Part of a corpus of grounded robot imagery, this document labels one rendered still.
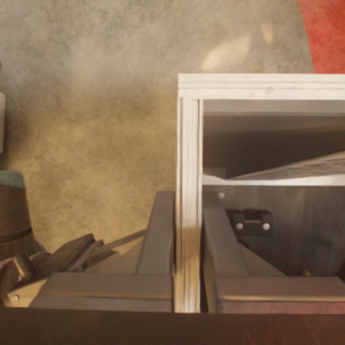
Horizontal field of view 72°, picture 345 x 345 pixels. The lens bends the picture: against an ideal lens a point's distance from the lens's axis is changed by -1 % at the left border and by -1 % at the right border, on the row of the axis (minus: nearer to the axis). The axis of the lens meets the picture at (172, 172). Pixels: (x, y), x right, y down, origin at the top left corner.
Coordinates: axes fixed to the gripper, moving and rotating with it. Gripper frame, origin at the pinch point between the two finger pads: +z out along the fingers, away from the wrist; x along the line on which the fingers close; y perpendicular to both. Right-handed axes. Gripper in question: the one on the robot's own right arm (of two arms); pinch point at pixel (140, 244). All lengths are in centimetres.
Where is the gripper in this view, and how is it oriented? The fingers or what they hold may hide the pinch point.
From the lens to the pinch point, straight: 31.9
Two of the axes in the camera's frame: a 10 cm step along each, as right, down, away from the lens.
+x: 0.3, -1.1, 9.9
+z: 9.2, -3.7, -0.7
